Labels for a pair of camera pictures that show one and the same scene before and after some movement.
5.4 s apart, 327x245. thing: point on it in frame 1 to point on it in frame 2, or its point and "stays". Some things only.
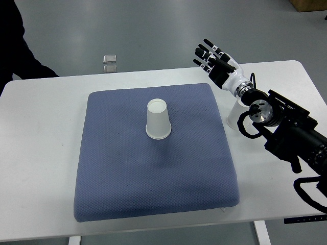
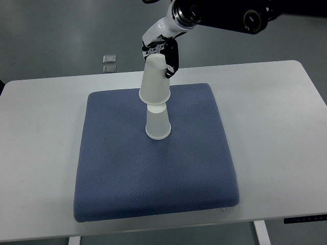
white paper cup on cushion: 158,125 stays
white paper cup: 232,118 to 155,88
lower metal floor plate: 110,68 stays
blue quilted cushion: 121,173 stays
